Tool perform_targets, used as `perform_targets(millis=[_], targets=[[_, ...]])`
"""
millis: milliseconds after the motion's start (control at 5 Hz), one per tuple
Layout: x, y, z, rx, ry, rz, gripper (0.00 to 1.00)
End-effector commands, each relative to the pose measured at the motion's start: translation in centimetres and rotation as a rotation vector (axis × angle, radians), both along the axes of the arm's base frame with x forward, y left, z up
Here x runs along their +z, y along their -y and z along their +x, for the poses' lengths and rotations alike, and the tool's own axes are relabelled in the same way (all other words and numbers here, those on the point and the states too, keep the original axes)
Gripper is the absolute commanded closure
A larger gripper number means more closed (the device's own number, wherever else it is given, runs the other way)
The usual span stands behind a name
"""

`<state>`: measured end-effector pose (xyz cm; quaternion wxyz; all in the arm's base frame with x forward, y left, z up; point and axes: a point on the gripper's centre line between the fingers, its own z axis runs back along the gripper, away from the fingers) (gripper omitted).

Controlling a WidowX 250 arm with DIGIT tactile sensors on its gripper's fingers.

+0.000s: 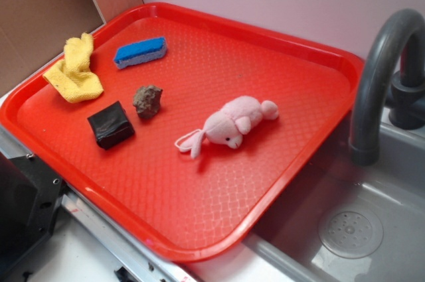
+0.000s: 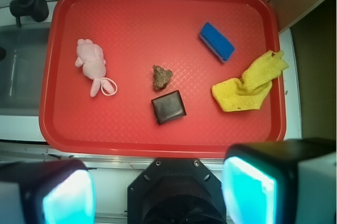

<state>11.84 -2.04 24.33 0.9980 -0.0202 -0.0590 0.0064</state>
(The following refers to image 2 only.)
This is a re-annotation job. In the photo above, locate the grey sink basin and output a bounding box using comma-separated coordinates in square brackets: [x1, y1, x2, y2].
[1, 23, 51, 116]

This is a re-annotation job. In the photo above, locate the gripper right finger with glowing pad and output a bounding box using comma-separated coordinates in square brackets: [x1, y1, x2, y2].
[221, 138, 336, 223]

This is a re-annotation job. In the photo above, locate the yellow cloth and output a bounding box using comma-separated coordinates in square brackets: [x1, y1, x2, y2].
[211, 50, 289, 112]

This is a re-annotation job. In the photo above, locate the dark brown square block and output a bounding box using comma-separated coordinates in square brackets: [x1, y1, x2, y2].
[151, 90, 186, 125]

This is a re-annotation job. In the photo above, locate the black faucet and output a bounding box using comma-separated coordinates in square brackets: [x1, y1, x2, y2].
[9, 0, 49, 28]

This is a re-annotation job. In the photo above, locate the pink plush bunny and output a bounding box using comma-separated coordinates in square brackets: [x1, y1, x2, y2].
[75, 38, 118, 98]

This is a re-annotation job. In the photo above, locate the red plastic tray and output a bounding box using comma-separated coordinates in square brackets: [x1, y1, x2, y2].
[39, 0, 286, 158]

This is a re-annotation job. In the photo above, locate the brown rock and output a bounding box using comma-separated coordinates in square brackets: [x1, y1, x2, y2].
[152, 65, 173, 91]

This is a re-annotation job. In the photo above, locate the blue sponge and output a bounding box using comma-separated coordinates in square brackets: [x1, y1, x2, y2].
[199, 22, 235, 63]

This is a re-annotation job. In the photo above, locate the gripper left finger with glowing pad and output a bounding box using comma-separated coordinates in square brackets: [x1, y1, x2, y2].
[1, 159, 96, 223]

